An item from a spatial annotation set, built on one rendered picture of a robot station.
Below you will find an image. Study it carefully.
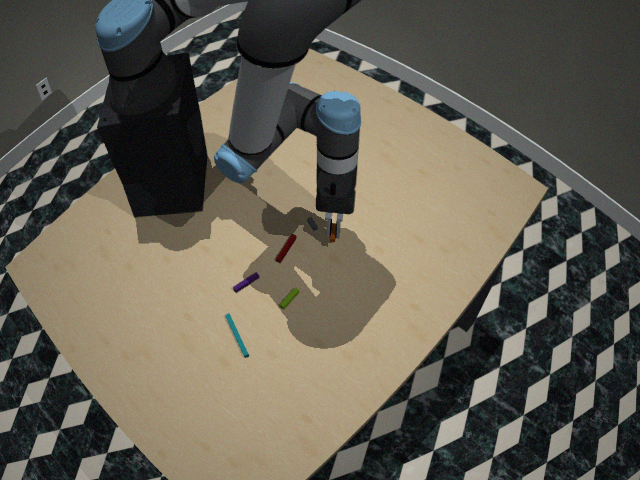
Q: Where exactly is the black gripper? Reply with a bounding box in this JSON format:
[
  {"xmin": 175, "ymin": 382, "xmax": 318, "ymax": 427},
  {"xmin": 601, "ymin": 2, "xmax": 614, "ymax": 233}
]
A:
[{"xmin": 316, "ymin": 148, "xmax": 359, "ymax": 239}]

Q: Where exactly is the dark red rod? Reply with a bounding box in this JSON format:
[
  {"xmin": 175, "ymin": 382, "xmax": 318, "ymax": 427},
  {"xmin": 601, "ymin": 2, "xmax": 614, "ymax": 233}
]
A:
[{"xmin": 276, "ymin": 234, "xmax": 296, "ymax": 263}]

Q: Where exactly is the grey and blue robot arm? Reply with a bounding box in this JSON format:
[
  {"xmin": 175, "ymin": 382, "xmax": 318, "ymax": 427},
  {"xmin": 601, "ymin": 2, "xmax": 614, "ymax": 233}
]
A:
[{"xmin": 95, "ymin": 0, "xmax": 362, "ymax": 183}]

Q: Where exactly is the grey rod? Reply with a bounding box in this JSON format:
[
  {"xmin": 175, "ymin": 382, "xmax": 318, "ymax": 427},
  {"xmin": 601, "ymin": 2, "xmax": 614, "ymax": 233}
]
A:
[{"xmin": 307, "ymin": 217, "xmax": 318, "ymax": 231}]

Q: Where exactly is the turquoise rod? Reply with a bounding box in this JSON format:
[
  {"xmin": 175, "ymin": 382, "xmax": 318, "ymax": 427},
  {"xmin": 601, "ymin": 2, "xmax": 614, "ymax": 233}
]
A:
[{"xmin": 225, "ymin": 313, "xmax": 249, "ymax": 358}]

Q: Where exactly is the purple rod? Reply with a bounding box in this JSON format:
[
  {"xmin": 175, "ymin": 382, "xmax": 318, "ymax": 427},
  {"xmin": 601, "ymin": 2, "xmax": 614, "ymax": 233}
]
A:
[{"xmin": 233, "ymin": 272, "xmax": 259, "ymax": 293}]

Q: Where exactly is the lime green rod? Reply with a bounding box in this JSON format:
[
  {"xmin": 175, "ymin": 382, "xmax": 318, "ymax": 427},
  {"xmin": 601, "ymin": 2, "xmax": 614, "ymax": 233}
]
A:
[{"xmin": 280, "ymin": 287, "xmax": 299, "ymax": 309}]

